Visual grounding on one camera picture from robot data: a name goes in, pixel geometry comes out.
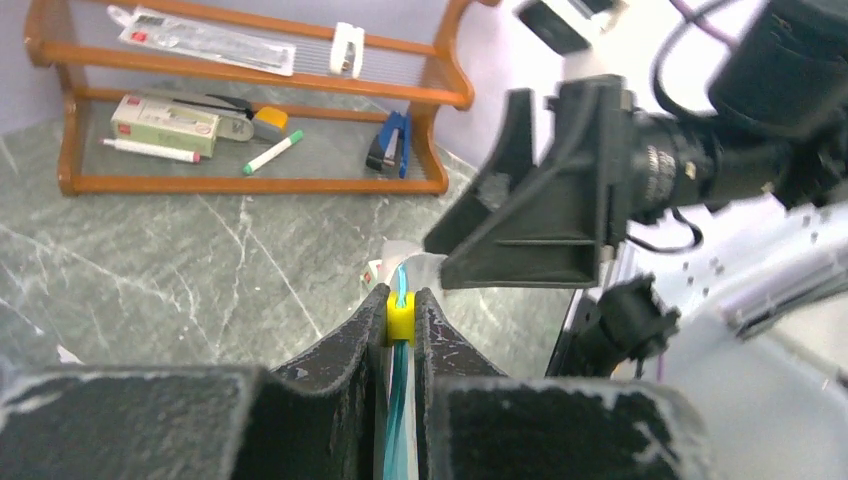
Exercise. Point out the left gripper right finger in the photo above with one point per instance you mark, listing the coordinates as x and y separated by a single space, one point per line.
477 423

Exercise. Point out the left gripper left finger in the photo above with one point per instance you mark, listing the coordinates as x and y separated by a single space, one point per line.
311 418

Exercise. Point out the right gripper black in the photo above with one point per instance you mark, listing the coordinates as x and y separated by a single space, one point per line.
519 225

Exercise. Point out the clear zip top bag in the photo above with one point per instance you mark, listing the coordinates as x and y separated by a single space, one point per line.
405 268

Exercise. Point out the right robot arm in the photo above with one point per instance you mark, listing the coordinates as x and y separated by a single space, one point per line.
686 237

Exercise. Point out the blue stapler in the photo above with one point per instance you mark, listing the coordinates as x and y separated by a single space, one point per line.
391 146

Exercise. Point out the green capped white marker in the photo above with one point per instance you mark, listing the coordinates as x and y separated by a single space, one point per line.
273 152

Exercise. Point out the white stapler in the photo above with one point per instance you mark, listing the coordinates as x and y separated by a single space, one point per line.
347 51

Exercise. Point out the packaged item in blister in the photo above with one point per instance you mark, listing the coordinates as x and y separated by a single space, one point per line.
144 27

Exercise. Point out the green white box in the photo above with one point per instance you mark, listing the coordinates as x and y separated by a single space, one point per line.
163 123

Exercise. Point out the red capped white marker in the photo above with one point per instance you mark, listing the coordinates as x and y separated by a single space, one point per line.
170 153

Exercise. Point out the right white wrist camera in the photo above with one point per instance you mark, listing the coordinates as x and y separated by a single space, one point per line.
571 26

